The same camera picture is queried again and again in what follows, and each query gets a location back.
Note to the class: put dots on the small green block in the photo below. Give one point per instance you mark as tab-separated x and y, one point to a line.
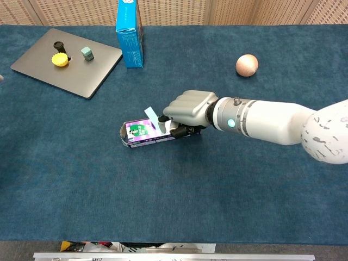
87	53

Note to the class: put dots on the blue carton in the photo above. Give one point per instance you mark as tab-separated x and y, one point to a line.
130	43

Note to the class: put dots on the white plastic bag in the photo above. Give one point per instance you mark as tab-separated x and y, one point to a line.
95	247

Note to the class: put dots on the grey closed laptop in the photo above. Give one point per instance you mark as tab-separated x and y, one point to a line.
81	73

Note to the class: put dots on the woven bamboo screen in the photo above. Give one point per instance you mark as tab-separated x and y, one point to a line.
174	12

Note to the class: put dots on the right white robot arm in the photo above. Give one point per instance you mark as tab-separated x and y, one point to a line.
280	125

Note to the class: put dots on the yellow black package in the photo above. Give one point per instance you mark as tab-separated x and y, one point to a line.
66	246

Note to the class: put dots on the small black cylinder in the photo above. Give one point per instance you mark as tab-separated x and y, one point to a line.
59	47

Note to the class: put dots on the tan wooden ball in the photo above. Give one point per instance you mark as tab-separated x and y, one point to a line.
247	65

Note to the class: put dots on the purple toothpaste box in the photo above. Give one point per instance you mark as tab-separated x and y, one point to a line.
141	131

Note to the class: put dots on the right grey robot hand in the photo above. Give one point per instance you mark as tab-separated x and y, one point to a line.
190	106

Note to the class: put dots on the yellow ridged bottle cap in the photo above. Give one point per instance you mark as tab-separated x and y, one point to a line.
59	59

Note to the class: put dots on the blue table cloth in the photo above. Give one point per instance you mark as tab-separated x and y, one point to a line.
163	190

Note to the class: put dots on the aluminium frame rail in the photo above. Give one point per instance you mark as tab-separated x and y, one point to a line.
174	256

